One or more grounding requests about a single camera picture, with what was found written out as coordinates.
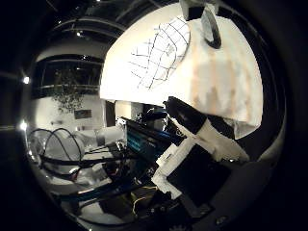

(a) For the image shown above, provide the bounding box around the leafy wall plant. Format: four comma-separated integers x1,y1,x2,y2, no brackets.
50,68,85,114

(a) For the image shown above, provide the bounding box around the monitor with blue screen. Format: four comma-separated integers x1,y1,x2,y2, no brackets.
123,117,181,162

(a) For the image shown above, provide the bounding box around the thin yellow cable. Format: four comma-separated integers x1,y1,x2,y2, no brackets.
130,185,159,216

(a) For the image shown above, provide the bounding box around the dark framed wall picture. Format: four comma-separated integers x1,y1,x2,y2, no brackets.
73,109,93,120

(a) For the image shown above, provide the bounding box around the black cable loop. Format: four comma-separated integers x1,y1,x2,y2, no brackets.
28,127,85,162

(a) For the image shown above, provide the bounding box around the white cloth with dark grid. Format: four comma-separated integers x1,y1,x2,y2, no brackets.
128,14,193,90

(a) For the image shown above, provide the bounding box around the black spray bottle white label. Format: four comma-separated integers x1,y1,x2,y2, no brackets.
178,0,223,50

